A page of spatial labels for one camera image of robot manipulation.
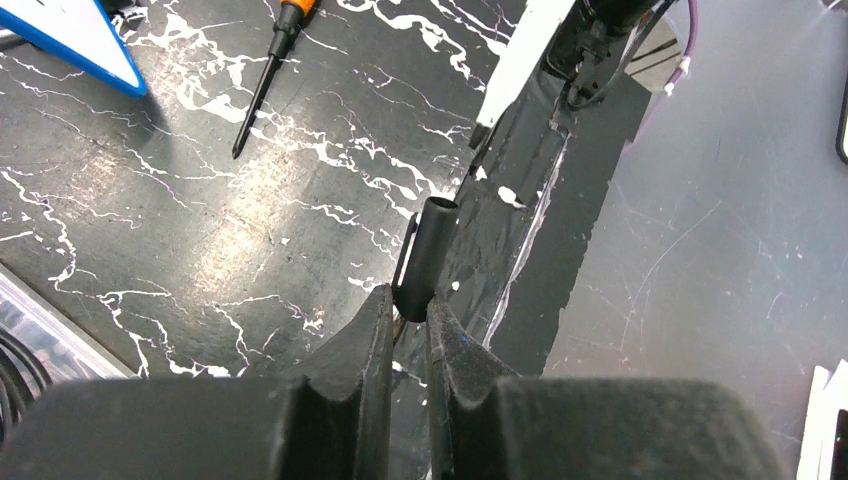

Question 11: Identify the black marker cap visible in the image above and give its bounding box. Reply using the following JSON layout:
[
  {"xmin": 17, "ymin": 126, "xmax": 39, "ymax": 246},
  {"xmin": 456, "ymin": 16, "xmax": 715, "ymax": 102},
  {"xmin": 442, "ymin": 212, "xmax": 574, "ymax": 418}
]
[{"xmin": 392, "ymin": 196, "xmax": 459, "ymax": 323}]

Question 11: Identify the orange handled screwdriver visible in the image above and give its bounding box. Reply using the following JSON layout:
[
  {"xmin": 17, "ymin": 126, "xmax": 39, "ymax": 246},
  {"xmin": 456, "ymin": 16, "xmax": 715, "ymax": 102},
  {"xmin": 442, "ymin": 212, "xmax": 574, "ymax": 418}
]
[{"xmin": 231, "ymin": 0, "xmax": 316, "ymax": 159}]

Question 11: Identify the blue framed whiteboard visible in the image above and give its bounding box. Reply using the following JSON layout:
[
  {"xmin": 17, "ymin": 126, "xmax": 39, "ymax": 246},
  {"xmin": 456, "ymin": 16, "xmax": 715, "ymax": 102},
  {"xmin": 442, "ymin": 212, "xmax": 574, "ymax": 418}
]
[{"xmin": 1, "ymin": 0, "xmax": 147, "ymax": 98}]

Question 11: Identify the clear plastic box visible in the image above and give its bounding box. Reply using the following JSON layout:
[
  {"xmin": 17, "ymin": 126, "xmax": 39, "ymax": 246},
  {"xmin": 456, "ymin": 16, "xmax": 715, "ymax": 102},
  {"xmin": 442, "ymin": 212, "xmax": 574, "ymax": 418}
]
[{"xmin": 0, "ymin": 264, "xmax": 137, "ymax": 399}]

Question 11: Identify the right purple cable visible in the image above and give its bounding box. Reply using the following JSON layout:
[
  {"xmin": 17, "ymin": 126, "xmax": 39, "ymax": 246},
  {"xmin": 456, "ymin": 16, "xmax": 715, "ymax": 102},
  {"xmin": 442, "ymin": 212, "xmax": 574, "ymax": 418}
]
[{"xmin": 662, "ymin": 0, "xmax": 701, "ymax": 97}]

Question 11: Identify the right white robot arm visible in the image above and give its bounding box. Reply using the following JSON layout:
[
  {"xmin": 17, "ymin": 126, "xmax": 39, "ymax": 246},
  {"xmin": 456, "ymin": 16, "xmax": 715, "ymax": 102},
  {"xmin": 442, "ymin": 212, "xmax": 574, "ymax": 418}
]
[{"xmin": 469, "ymin": 1, "xmax": 674, "ymax": 149}]

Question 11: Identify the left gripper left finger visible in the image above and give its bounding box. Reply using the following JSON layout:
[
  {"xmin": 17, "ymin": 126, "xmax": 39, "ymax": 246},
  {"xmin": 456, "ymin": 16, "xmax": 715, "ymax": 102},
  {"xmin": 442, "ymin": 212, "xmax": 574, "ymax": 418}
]
[{"xmin": 1, "ymin": 285, "xmax": 393, "ymax": 479}]

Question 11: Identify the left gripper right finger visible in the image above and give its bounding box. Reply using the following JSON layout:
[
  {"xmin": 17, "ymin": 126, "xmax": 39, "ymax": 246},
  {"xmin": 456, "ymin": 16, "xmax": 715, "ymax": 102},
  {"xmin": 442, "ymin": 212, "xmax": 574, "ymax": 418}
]
[{"xmin": 426, "ymin": 298, "xmax": 788, "ymax": 479}]

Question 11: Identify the coiled black cable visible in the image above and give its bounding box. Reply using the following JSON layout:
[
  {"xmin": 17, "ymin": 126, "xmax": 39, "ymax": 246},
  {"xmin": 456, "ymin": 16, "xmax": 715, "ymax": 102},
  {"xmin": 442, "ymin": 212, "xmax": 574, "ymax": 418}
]
[{"xmin": 0, "ymin": 327, "xmax": 54, "ymax": 439}]

